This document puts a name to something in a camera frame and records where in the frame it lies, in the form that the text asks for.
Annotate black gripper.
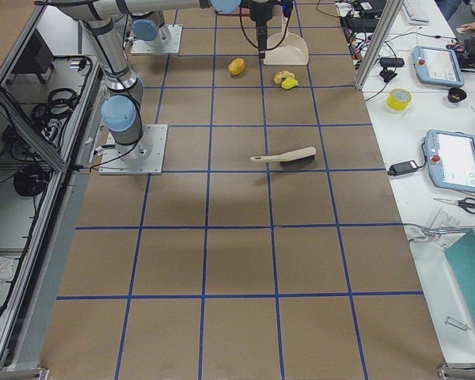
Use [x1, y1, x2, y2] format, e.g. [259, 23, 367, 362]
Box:
[249, 0, 277, 27]

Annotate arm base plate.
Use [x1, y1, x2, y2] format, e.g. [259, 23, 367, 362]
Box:
[131, 21, 183, 55]
[97, 124, 168, 175]

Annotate near blue teach pendant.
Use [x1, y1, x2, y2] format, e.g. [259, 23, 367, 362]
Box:
[424, 129, 475, 193]

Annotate orange-yellow bread bun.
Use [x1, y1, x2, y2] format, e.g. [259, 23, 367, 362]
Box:
[228, 58, 246, 76]

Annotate far blue teach pendant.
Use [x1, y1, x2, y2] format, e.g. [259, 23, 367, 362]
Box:
[412, 46, 465, 88]

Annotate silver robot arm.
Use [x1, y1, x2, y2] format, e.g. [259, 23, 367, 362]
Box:
[34, 0, 241, 94]
[132, 1, 294, 51]

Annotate yellow sponge piece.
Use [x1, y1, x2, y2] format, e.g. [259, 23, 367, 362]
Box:
[281, 77, 298, 89]

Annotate black webcam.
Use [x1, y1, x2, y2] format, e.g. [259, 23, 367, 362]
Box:
[379, 57, 405, 83]

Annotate black power adapter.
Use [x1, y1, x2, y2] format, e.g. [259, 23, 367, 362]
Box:
[387, 160, 422, 177]

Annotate aluminium frame post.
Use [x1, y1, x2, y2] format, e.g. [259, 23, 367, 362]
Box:
[354, 0, 403, 90]

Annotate blue teach pendant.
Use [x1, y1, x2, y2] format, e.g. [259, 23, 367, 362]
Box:
[424, 129, 475, 193]
[412, 46, 465, 88]

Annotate black-handled scissors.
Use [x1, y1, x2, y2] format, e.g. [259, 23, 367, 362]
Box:
[434, 197, 475, 215]

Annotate yellow tape roll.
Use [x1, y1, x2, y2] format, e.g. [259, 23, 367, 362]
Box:
[386, 88, 412, 112]

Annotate beige hand brush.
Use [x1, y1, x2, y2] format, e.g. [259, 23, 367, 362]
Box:
[250, 146, 317, 165]

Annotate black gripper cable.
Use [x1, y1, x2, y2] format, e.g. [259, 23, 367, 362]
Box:
[238, 7, 270, 51]

